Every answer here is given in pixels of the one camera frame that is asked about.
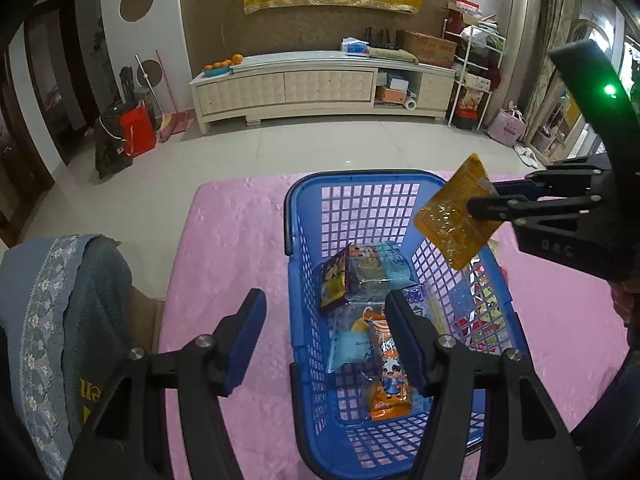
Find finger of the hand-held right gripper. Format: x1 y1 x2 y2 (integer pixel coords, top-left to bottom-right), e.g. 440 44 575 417
492 155 614 199
467 195 604 226

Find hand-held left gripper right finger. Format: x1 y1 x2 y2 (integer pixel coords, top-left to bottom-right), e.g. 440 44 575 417
384 289 587 480

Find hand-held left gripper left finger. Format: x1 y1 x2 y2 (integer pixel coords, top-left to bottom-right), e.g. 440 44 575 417
62 288 268 480

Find purple gum bottle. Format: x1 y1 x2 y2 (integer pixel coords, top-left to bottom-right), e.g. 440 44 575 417
405 285 427 318

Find orange cartoon snack packet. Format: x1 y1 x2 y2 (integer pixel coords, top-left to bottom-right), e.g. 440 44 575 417
362 310 417 421

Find blue cake packet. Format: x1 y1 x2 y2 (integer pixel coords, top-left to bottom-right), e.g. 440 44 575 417
327 305 381 373

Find clear cracker packet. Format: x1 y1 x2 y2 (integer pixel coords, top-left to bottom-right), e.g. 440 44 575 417
320 242 416 316

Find yellow orange snack packet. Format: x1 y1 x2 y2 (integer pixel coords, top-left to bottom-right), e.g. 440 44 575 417
413 153 502 272

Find blue plastic basket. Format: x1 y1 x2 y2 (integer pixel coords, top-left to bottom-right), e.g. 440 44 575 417
284 170 531 480

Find person's right forearm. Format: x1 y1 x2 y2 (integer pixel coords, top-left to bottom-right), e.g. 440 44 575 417
570 280 640 461

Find white slippers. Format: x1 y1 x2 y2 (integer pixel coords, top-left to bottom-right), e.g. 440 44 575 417
515 144 541 168

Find red snack pouch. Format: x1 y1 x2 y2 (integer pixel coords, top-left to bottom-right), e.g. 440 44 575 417
450 240 511 356

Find pink bag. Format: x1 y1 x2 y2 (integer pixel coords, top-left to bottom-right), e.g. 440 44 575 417
487 105 526 147

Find pink tablecloth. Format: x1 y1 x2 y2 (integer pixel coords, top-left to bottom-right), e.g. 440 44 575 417
157 170 636 480

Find beige curtain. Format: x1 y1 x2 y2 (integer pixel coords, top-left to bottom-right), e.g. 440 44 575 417
525 0 581 136

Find white metal rack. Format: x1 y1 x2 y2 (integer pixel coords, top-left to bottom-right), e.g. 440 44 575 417
442 2 506 131

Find silver floor air conditioner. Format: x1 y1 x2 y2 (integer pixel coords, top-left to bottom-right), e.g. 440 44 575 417
495 0 543 111

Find brown cardboard box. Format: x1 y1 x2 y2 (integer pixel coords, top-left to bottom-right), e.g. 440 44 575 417
402 31 458 68

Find chair with blue-grey cover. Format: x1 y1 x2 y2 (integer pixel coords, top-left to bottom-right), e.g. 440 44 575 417
0 234 133 480

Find green folded cloth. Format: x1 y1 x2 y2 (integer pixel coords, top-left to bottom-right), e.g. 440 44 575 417
367 46 420 65

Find pink broom with dustpan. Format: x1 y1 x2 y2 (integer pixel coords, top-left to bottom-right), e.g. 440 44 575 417
155 50 191 143

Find black suitcase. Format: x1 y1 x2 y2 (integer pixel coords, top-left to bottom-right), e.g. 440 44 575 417
95 102 133 180

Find red bag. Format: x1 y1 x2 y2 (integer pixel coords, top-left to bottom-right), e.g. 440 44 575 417
119 100 157 157

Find cream tv cabinet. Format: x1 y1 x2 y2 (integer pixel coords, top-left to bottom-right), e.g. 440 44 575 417
189 51 457 135

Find pile of oranges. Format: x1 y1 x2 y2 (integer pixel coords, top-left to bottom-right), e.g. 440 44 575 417
204 54 244 71

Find dark wooden door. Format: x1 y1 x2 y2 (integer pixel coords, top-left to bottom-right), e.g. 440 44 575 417
0 0 101 246

